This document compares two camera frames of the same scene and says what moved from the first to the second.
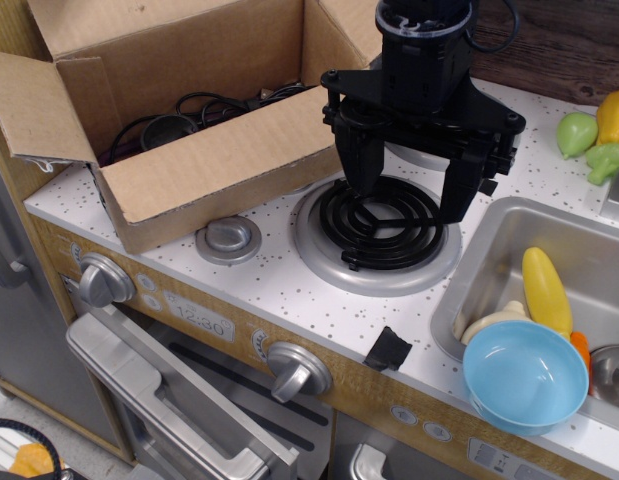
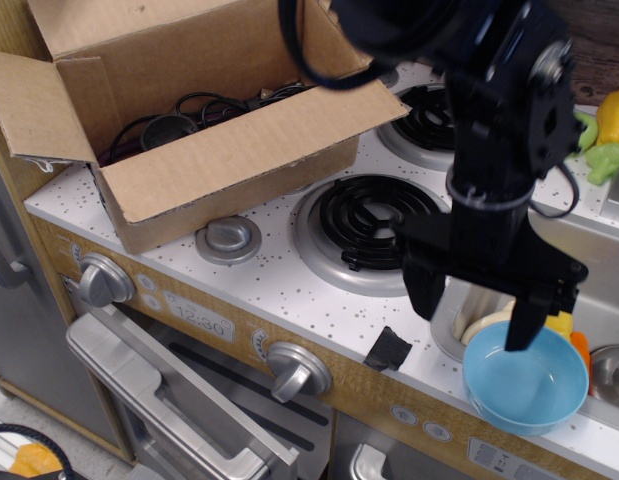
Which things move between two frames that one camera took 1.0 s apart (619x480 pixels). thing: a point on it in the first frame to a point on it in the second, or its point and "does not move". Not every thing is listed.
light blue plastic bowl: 525,377 does not move
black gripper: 425,96 to 493,247
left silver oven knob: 104,280 does not move
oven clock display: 198,315 does not move
